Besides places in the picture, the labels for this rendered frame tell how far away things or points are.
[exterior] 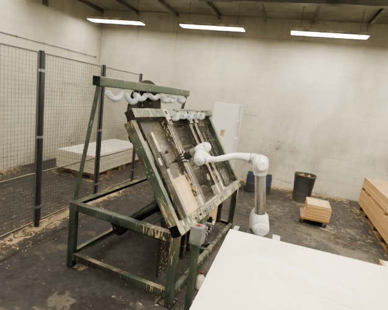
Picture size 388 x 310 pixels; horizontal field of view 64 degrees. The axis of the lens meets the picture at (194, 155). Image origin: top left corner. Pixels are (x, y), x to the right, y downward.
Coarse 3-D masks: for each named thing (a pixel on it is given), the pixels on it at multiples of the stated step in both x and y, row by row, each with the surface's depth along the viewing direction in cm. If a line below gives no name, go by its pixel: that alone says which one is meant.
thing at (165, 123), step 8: (176, 112) 348; (168, 120) 352; (168, 128) 353; (168, 136) 354; (176, 144) 353; (176, 152) 352; (184, 160) 354; (184, 168) 351; (192, 184) 349; (192, 192) 351; (200, 200) 349
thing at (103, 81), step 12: (96, 84) 317; (108, 84) 320; (120, 84) 338; (132, 84) 358; (144, 84) 381; (96, 96) 314; (180, 108) 513; (84, 144) 327; (84, 156) 331; (156, 168) 408; (132, 216) 326
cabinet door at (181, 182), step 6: (174, 180) 328; (180, 180) 339; (186, 180) 350; (180, 186) 334; (186, 186) 345; (180, 192) 330; (186, 192) 340; (186, 198) 335; (192, 198) 346; (186, 204) 329; (192, 204) 341; (192, 210) 335
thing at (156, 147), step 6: (150, 138) 322; (156, 144) 322; (156, 150) 320; (162, 162) 320; (168, 174) 318; (174, 186) 319; (174, 192) 318; (180, 198) 320; (180, 204) 317; (186, 210) 320; (186, 216) 316
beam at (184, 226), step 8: (232, 184) 462; (232, 192) 449; (208, 200) 381; (216, 200) 391; (200, 208) 346; (208, 208) 363; (192, 216) 324; (200, 216) 339; (184, 224) 304; (192, 224) 317; (176, 232) 294; (184, 232) 298
